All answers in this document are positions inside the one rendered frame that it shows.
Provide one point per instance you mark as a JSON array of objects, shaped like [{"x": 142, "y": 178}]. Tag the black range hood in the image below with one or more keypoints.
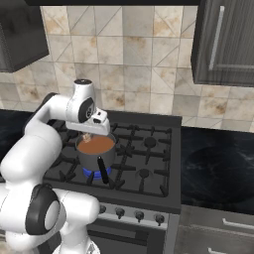
[{"x": 112, "y": 2}]

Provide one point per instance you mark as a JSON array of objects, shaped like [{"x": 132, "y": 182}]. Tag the black oven door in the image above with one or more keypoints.
[{"x": 125, "y": 239}]

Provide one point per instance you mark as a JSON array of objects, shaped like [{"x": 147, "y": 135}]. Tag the dark wall cupboard door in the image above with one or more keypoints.
[{"x": 228, "y": 39}]

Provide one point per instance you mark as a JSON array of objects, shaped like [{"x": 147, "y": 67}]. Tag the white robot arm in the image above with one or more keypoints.
[{"x": 29, "y": 155}]

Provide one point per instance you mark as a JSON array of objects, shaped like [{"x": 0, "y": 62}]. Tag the black gas stove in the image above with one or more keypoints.
[{"x": 139, "y": 155}]

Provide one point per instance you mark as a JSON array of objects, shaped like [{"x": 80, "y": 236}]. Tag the black stove knob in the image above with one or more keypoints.
[
  {"x": 159, "y": 219},
  {"x": 139, "y": 215},
  {"x": 119, "y": 212},
  {"x": 102, "y": 209}
]

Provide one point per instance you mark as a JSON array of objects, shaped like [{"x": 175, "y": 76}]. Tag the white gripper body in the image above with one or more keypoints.
[{"x": 86, "y": 125}]

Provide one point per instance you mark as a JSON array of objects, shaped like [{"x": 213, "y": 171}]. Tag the dark wall cupboard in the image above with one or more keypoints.
[{"x": 20, "y": 36}]

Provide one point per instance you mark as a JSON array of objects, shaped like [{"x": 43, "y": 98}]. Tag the grey saucepan with hot chocolate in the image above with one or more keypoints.
[{"x": 96, "y": 152}]

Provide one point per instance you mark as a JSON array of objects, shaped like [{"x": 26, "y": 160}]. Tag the grey drawer front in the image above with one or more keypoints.
[
  {"x": 215, "y": 243},
  {"x": 218, "y": 220}
]

